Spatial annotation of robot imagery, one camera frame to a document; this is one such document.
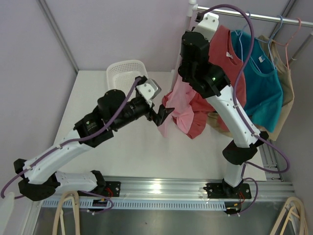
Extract pink t shirt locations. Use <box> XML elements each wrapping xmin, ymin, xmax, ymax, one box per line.
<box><xmin>158</xmin><ymin>76</ymin><xmax>196</xmax><ymax>137</ymax></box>

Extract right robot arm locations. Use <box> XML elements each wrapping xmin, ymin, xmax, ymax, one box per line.
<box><xmin>178</xmin><ymin>31</ymin><xmax>268</xmax><ymax>198</ymax></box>

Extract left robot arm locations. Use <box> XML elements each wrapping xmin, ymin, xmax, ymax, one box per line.
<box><xmin>14</xmin><ymin>90</ymin><xmax>174</xmax><ymax>201</ymax></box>

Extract beige t shirt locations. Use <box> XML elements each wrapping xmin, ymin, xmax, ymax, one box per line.
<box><xmin>206</xmin><ymin>35</ymin><xmax>294</xmax><ymax>141</ymax></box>

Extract red t shirt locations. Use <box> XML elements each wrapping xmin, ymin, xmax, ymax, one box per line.
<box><xmin>159</xmin><ymin>25</ymin><xmax>246</xmax><ymax>139</ymax></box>

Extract teal t shirt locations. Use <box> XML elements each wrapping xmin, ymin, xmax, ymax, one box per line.
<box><xmin>244</xmin><ymin>39</ymin><xmax>283</xmax><ymax>133</ymax></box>

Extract white perforated plastic basket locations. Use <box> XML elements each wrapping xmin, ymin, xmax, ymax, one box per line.
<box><xmin>106</xmin><ymin>60</ymin><xmax>148</xmax><ymax>95</ymax></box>

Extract metal clothes rack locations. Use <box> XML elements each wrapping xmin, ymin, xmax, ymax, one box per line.
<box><xmin>167</xmin><ymin>0</ymin><xmax>313</xmax><ymax>119</ymax></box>

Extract beige tubes lower left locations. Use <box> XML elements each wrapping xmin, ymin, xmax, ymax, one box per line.
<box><xmin>52</xmin><ymin>191</ymin><xmax>80</xmax><ymax>235</ymax></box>

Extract beige tubes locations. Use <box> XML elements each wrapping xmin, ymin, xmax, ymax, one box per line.
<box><xmin>52</xmin><ymin>191</ymin><xmax>80</xmax><ymax>235</ymax></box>
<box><xmin>269</xmin><ymin>197</ymin><xmax>309</xmax><ymax>235</ymax></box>

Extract beige tubes lower right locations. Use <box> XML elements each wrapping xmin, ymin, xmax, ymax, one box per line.
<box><xmin>269</xmin><ymin>197</ymin><xmax>309</xmax><ymax>235</ymax></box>

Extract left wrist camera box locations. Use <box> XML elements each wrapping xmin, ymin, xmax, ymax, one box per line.
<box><xmin>135</xmin><ymin>76</ymin><xmax>161</xmax><ymax>108</ymax></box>

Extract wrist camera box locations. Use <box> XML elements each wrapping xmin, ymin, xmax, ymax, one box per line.
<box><xmin>192</xmin><ymin>12</ymin><xmax>219</xmax><ymax>42</ymax></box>
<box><xmin>135</xmin><ymin>76</ymin><xmax>161</xmax><ymax>108</ymax></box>

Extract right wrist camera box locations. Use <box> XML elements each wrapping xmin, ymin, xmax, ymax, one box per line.
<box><xmin>192</xmin><ymin>12</ymin><xmax>219</xmax><ymax>42</ymax></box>

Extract white slotted cable duct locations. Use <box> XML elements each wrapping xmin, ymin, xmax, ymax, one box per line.
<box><xmin>41</xmin><ymin>199</ymin><xmax>226</xmax><ymax>211</ymax></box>

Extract pink hanger at rail end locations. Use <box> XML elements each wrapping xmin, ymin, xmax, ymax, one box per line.
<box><xmin>272</xmin><ymin>18</ymin><xmax>302</xmax><ymax>70</ymax></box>

